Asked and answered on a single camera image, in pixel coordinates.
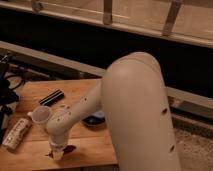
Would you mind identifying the dried red chili pepper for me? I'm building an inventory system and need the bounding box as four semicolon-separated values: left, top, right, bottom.
46;145;76;158

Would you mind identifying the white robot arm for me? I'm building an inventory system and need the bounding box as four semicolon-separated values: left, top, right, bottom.
46;52;181;171

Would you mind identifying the black bowl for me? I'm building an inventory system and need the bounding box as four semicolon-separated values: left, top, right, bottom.
82;113;105;127

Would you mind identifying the black rectangular box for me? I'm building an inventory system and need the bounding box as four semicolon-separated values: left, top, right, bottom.
39;89;64;106

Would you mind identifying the blue sponge piece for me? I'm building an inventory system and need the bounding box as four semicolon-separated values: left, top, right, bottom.
93;111;105;119

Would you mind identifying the black camera tripod stand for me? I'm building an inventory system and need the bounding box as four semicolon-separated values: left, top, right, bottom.
0;55;19;145

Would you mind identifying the black cable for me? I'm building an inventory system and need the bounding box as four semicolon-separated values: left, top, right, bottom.
3;73;26;92

